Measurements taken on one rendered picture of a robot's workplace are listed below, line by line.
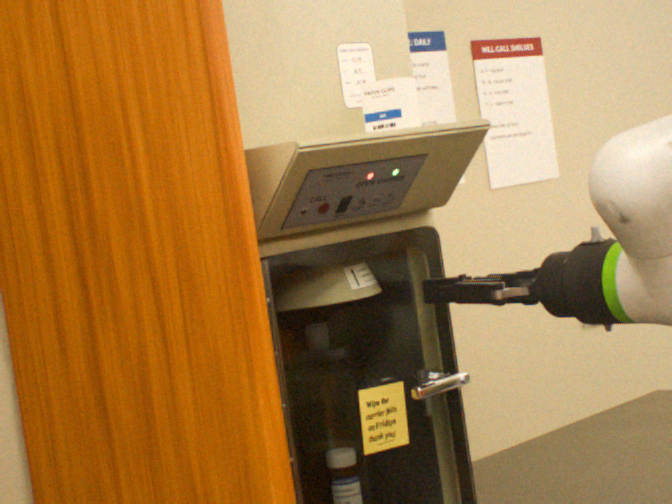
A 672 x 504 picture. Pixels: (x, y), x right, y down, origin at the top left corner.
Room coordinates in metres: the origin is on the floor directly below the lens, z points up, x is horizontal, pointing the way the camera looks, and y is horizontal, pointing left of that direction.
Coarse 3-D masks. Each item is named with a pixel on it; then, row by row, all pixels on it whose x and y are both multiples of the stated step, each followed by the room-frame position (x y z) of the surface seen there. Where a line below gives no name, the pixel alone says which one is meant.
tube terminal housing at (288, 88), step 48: (240, 0) 1.49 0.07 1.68; (288, 0) 1.54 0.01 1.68; (336, 0) 1.59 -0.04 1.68; (384, 0) 1.65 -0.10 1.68; (240, 48) 1.48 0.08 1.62; (288, 48) 1.53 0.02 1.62; (384, 48) 1.64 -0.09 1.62; (240, 96) 1.48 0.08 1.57; (288, 96) 1.53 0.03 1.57; (336, 96) 1.58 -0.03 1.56; (288, 240) 1.50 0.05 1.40; (336, 240) 1.56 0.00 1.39
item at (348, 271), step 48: (384, 240) 1.59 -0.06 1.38; (432, 240) 1.65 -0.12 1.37; (288, 288) 1.48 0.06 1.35; (336, 288) 1.53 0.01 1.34; (384, 288) 1.59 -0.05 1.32; (288, 336) 1.47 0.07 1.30; (336, 336) 1.52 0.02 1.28; (384, 336) 1.58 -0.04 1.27; (432, 336) 1.63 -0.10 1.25; (288, 384) 1.47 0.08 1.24; (336, 384) 1.52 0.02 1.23; (384, 384) 1.57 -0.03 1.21; (336, 432) 1.51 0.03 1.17; (432, 432) 1.62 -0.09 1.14; (336, 480) 1.50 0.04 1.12; (384, 480) 1.55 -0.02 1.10; (432, 480) 1.61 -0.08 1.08
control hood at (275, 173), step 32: (416, 128) 1.50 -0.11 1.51; (448, 128) 1.54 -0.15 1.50; (480, 128) 1.58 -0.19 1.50; (256, 160) 1.42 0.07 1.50; (288, 160) 1.38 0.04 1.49; (320, 160) 1.41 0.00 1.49; (352, 160) 1.45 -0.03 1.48; (448, 160) 1.58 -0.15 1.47; (256, 192) 1.43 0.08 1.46; (288, 192) 1.42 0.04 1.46; (416, 192) 1.59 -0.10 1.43; (448, 192) 1.64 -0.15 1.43; (256, 224) 1.43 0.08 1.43; (320, 224) 1.50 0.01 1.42
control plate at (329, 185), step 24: (336, 168) 1.44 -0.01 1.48; (360, 168) 1.47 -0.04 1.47; (384, 168) 1.50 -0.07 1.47; (408, 168) 1.53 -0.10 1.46; (312, 192) 1.44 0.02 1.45; (336, 192) 1.47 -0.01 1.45; (360, 192) 1.50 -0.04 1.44; (384, 192) 1.54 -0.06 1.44; (288, 216) 1.44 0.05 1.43; (312, 216) 1.48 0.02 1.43; (336, 216) 1.51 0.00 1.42
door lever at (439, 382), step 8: (432, 376) 1.62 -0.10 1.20; (440, 376) 1.62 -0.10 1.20; (448, 376) 1.58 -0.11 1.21; (456, 376) 1.58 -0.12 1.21; (464, 376) 1.59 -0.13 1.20; (424, 384) 1.55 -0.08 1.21; (432, 384) 1.55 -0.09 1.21; (440, 384) 1.56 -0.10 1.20; (448, 384) 1.57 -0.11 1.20; (456, 384) 1.58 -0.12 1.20; (464, 384) 1.59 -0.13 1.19; (416, 392) 1.54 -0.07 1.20; (424, 392) 1.54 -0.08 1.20; (432, 392) 1.55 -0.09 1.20; (440, 392) 1.56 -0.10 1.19
